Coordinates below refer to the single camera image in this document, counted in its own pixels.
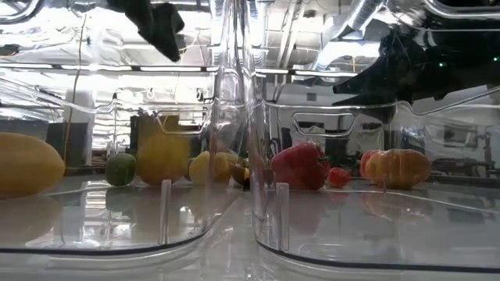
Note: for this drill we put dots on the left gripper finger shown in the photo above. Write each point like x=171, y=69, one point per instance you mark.
x=160, y=27

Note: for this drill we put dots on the yellow lemon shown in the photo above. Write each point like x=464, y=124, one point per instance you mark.
x=209, y=168
x=162, y=162

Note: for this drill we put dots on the green avocado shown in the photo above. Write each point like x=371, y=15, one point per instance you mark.
x=120, y=169

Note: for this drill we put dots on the clear plastic bin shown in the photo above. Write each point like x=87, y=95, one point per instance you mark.
x=282, y=218
x=165, y=218

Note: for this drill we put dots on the orange-yellow mango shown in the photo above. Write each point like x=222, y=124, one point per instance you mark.
x=27, y=166

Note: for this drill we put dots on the small red tomato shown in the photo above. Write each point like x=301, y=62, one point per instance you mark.
x=338, y=177

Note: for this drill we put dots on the red bell pepper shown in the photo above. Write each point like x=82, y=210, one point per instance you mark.
x=298, y=166

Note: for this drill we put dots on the orange potato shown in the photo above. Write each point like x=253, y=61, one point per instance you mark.
x=400, y=168

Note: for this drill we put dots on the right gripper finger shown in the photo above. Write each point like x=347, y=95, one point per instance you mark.
x=379, y=105
x=371, y=80

